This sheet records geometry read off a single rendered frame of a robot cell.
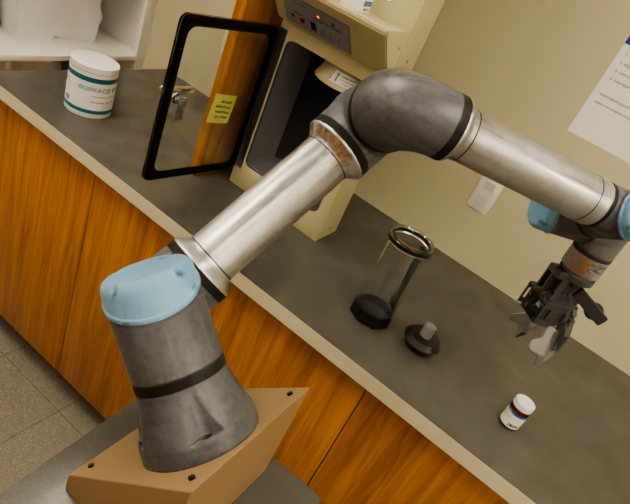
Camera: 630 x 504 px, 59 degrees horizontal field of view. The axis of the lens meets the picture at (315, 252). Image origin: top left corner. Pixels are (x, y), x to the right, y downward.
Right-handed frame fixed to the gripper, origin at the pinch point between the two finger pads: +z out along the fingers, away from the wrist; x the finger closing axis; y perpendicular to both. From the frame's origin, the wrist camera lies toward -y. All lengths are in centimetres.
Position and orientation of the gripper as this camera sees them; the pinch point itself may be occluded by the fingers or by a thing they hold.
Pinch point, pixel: (530, 348)
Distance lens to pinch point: 126.1
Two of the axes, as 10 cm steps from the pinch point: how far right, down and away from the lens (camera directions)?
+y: -9.3, -2.1, -3.1
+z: -3.4, 8.0, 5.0
